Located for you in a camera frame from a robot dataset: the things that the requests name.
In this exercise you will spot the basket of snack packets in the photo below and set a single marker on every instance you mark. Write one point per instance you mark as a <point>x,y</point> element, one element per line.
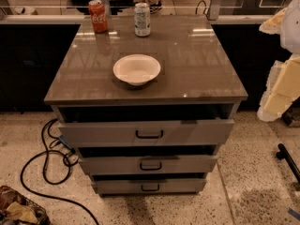
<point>16,209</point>

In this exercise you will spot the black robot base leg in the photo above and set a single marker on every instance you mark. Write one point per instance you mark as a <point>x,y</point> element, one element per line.
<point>283,153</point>

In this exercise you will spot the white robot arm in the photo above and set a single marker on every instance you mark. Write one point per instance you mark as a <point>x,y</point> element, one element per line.
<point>285,23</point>

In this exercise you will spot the white paper bowl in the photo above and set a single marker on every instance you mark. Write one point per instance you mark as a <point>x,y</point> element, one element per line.
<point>136,69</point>

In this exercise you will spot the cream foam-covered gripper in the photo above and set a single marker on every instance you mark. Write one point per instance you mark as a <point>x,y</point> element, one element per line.
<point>291,32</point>

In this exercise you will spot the grey top drawer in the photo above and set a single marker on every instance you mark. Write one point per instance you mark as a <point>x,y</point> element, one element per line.
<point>147,133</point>

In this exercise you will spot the blue tape strip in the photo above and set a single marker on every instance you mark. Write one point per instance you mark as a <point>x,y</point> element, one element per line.
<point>294,214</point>

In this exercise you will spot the grey drawer cabinet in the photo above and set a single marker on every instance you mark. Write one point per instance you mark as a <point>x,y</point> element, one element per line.
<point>197,82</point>

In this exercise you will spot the orange soda can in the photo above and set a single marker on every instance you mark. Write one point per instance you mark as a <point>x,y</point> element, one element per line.
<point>98,16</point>

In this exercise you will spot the grey middle drawer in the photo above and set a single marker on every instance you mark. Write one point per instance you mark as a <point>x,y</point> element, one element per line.
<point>144,165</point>

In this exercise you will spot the white green soda can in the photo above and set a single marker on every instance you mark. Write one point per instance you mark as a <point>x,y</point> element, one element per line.
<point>142,19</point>

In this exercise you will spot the grey bottom drawer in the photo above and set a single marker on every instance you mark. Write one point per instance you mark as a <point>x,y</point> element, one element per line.
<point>186,185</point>

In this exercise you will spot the grey drawer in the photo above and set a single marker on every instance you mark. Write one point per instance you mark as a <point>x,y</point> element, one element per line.
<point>144,165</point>
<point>186,185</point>
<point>147,133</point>

